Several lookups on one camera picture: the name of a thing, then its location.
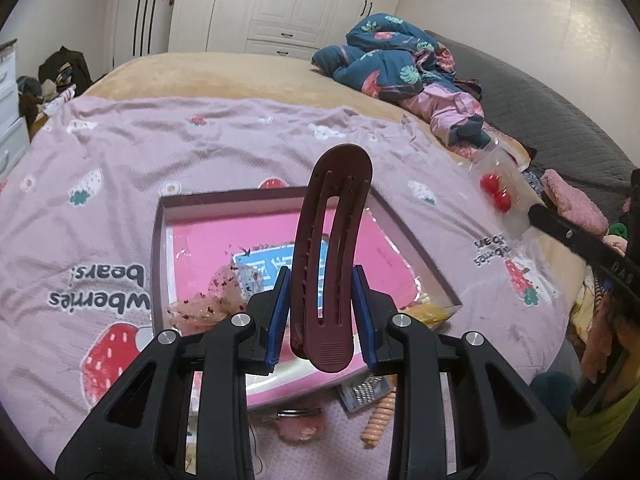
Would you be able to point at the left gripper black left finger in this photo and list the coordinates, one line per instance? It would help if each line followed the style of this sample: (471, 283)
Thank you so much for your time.
(179, 410)

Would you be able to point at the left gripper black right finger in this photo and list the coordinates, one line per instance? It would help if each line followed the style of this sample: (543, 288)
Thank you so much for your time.
(461, 410)

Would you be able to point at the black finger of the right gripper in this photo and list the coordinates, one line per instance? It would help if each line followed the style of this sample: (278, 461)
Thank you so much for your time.
(578, 240)

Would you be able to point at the clear bag with red earrings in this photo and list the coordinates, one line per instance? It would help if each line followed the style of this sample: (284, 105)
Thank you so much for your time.
(504, 189)

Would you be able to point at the dark red hair clip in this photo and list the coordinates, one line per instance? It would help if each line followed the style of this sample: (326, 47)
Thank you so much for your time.
(324, 251)

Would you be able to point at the green sleeve right forearm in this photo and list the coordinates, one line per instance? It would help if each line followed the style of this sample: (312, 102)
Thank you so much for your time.
(592, 435)

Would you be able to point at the pink fluffy garment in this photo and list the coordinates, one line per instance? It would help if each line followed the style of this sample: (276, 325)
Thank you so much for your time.
(574, 205)

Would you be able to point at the grey quilted headboard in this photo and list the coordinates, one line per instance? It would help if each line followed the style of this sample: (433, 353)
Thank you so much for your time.
(563, 137)

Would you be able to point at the yellow item in clear bag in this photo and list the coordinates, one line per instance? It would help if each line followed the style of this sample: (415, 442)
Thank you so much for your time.
(427, 312)

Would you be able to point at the clear box of hairpins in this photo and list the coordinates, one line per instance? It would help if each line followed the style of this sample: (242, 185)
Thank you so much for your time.
(361, 391)

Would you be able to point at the spotted beige bow scrunchie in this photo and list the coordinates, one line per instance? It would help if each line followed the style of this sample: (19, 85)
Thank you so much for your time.
(229, 291)

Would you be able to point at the pink pyjama garment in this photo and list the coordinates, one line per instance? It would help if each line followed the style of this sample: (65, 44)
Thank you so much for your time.
(454, 116)

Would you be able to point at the pink strawberry blanket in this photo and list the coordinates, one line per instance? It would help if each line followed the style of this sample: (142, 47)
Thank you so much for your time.
(113, 187)

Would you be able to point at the blue floral duvet pile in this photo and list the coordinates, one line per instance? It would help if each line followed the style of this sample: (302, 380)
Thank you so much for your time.
(387, 58)

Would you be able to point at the white drawer cabinet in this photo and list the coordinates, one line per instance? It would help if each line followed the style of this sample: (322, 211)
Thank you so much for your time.
(14, 138)

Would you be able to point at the white wardrobe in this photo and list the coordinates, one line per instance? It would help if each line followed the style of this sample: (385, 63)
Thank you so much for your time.
(288, 28)

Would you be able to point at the pink fuzzy keychain pouch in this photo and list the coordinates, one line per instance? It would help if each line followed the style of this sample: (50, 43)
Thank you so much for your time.
(300, 424)

